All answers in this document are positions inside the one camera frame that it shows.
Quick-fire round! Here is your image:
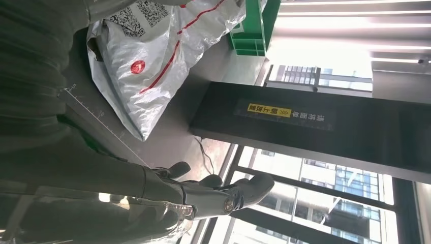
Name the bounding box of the black machine power cable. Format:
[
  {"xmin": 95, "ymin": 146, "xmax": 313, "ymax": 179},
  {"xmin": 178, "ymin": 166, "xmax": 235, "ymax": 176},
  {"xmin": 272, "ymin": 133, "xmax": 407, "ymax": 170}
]
[{"xmin": 194, "ymin": 136, "xmax": 217, "ymax": 176}]

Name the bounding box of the green plastic crate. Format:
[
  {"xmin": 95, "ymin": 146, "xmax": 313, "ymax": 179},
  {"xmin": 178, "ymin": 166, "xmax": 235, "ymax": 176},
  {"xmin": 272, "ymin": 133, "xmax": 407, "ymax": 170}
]
[{"xmin": 228, "ymin": 0, "xmax": 282, "ymax": 57}]

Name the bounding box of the white panel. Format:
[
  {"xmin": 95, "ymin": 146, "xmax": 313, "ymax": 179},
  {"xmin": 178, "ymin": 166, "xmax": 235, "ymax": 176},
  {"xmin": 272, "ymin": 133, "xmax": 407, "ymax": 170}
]
[{"xmin": 371, "ymin": 60, "xmax": 431, "ymax": 104}]

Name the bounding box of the black inbound scanner machine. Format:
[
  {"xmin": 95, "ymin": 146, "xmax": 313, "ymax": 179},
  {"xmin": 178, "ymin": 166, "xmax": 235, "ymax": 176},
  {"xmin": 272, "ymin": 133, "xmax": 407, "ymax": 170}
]
[{"xmin": 56, "ymin": 34, "xmax": 431, "ymax": 185}]

